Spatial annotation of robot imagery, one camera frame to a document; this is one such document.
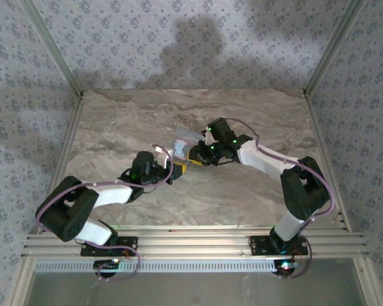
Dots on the aluminium lower frame post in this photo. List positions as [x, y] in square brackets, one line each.
[20, 283]
[368, 283]

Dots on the aluminium corner post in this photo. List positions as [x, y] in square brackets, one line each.
[53, 48]
[333, 48]

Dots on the aluminium base beam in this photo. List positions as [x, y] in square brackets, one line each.
[194, 242]

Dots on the clear plastic bag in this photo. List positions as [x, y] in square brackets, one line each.
[182, 150]

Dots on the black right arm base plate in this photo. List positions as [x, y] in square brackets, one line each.
[258, 245]

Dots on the aluminium table side rail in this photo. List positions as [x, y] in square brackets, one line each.
[321, 143]
[67, 143]

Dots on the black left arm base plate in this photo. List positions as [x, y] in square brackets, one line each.
[127, 243]

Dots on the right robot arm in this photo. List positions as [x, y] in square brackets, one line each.
[265, 159]

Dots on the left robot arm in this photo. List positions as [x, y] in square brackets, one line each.
[111, 192]

